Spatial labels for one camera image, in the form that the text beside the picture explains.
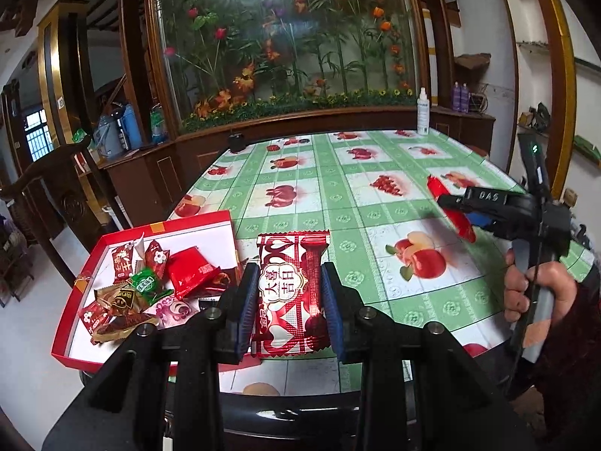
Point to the green clear plastic bottle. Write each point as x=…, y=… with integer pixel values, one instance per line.
x=158, y=124

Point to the red white heart snack packet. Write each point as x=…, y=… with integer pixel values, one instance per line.
x=286, y=291

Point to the dark carved wooden chair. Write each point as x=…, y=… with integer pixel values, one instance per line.
x=70, y=197

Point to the small black box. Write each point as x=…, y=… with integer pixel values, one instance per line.
x=236, y=143

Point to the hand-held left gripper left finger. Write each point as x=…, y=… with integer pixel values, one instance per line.
x=246, y=310

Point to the red cardboard box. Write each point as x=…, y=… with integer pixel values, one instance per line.
x=206, y=239

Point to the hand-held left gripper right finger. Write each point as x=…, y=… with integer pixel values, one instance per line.
x=333, y=310

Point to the gold framed pillar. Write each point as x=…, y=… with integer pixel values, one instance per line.
x=56, y=80

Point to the blue thermos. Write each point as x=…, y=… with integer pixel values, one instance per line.
x=132, y=127

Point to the small gold snack packet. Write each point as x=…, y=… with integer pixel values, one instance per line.
x=119, y=300

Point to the purple bottle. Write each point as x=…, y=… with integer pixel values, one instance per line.
x=456, y=98
x=465, y=98

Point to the crinkled red snack packet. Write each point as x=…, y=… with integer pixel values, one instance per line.
x=458, y=225

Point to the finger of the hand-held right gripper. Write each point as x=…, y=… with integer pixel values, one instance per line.
x=479, y=220
x=493, y=202

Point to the wooden wall shelf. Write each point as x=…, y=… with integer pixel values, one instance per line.
x=472, y=62

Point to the person's right hand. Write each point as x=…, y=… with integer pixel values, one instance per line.
x=558, y=279

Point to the glass fronted flower display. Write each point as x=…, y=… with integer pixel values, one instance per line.
x=291, y=47

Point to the red flower print snack packet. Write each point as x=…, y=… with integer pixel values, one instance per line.
x=157, y=258

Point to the green fruit print tablecloth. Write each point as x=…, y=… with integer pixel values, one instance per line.
x=357, y=206

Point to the green snack packet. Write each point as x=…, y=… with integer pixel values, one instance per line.
x=146, y=284

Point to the pink white snack packet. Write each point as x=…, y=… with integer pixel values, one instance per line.
x=173, y=310

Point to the red white print snack packet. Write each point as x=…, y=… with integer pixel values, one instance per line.
x=123, y=261

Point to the small red snack packet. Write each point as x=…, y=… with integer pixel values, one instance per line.
x=91, y=319

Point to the white spray bottle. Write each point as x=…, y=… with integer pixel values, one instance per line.
x=422, y=112

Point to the barred window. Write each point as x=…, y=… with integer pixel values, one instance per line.
x=38, y=136

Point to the green white carton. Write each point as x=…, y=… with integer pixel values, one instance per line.
x=80, y=137

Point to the grey blue jug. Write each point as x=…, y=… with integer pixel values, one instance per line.
x=107, y=138

